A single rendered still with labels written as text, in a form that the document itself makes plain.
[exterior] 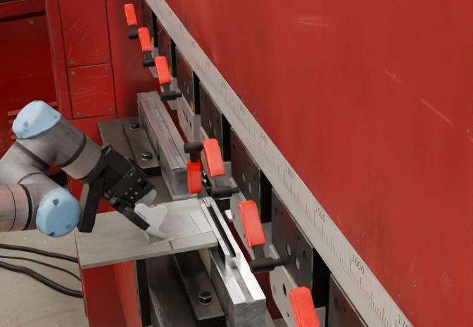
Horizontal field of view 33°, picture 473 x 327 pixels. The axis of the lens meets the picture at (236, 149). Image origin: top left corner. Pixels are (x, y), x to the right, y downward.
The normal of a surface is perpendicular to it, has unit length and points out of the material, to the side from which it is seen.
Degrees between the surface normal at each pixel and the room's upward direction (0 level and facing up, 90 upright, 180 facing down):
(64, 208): 90
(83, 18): 90
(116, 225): 0
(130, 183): 90
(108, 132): 0
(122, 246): 0
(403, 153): 90
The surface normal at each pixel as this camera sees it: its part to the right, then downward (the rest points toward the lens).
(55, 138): 0.52, 0.22
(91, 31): 0.27, 0.42
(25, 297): -0.02, -0.90
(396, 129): -0.96, 0.14
